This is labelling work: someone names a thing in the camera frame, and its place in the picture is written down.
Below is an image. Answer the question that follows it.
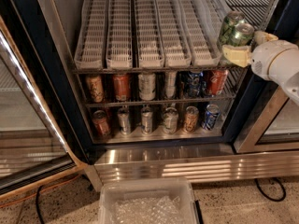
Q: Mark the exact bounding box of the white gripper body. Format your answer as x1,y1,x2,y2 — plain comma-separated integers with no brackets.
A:
251,40,299,81

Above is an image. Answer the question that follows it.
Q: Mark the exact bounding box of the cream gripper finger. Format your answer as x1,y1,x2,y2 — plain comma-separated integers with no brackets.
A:
222,45,252,67
254,31,278,49

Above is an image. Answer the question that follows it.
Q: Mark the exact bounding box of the green can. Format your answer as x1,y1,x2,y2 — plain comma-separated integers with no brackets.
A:
218,11,245,47
228,23,254,47

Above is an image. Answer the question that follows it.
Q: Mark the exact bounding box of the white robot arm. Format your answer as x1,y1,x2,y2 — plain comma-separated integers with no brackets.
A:
221,31,299,105

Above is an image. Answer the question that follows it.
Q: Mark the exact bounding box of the red can middle shelf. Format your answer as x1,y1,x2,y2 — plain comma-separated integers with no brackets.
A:
206,70,228,96

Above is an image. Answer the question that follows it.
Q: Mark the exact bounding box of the red can shelf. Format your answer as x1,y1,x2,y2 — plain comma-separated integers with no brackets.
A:
93,110,111,136
206,70,228,96

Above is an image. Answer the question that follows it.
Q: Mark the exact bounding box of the blue can middle shelf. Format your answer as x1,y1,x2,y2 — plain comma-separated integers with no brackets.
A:
182,71,203,98

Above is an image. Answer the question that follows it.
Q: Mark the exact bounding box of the blue can shelf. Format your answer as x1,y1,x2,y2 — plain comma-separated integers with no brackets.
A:
202,104,220,130
182,71,203,98

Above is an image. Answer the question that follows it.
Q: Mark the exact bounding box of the blue can bottom shelf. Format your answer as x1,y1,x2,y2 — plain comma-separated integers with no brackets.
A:
202,104,220,130

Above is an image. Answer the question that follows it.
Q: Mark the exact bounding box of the right glass fridge door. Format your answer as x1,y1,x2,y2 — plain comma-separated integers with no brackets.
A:
234,82,299,153

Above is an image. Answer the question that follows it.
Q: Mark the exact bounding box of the tan can bottom shelf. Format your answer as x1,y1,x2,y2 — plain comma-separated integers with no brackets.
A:
183,106,199,133

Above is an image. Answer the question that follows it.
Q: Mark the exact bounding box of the tan can shelf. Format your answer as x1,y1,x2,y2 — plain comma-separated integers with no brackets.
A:
183,106,199,133
86,75,104,103

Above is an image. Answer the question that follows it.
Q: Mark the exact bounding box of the steel fridge cabinet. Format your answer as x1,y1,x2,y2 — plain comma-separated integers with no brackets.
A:
1,0,298,189

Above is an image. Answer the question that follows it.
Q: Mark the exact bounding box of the white can bottom shelf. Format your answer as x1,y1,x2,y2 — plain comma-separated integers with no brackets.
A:
163,107,178,134

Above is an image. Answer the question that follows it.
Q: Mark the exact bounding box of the silver can shelf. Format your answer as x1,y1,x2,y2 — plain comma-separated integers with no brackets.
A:
118,107,131,135
141,106,153,134

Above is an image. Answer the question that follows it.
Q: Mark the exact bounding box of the orange can middle shelf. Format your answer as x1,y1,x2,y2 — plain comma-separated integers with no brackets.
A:
113,74,130,101

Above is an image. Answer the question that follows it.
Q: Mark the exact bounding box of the tan can middle shelf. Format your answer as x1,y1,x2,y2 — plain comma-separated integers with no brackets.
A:
86,75,104,103

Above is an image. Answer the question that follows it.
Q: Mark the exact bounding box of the red can bottom shelf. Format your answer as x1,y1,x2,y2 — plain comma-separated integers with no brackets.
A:
93,110,111,136

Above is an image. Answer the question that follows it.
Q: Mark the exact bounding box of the open glass fridge door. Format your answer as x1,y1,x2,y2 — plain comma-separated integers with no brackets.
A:
0,17,87,201

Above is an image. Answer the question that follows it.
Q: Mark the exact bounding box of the bubble wrap sheet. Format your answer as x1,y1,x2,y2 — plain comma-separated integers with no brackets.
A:
110,196,185,224

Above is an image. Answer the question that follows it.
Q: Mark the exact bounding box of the clear plastic bin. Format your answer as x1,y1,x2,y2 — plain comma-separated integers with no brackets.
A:
98,177,204,224

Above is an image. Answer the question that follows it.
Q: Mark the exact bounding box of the top wire shelf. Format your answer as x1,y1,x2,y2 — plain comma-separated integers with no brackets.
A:
75,0,273,71

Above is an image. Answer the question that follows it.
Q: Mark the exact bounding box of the wire shelf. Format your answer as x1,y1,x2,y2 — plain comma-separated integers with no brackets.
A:
75,0,273,71
85,66,247,108

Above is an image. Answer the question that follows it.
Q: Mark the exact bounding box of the middle wire shelf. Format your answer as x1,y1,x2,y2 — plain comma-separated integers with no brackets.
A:
85,66,247,108

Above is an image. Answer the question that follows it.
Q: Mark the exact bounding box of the black cable right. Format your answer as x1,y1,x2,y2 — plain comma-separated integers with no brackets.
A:
254,176,288,203

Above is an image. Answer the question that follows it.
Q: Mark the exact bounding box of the black cable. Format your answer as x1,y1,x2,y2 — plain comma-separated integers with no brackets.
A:
254,176,288,203
35,184,48,224

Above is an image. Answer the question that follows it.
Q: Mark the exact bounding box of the orange cable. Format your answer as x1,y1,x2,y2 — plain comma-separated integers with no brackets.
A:
0,174,82,209

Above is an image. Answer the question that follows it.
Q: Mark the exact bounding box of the black cable left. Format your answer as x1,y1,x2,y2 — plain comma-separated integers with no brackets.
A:
35,184,48,224

